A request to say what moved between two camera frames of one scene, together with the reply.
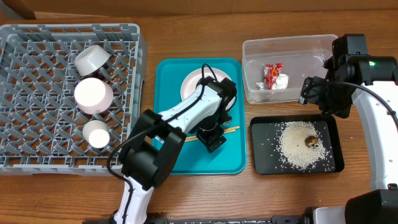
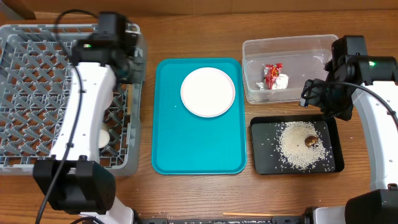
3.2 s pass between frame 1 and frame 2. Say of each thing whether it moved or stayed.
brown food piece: stayed
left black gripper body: moved
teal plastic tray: stayed
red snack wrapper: stayed
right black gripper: stayed
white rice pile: stayed
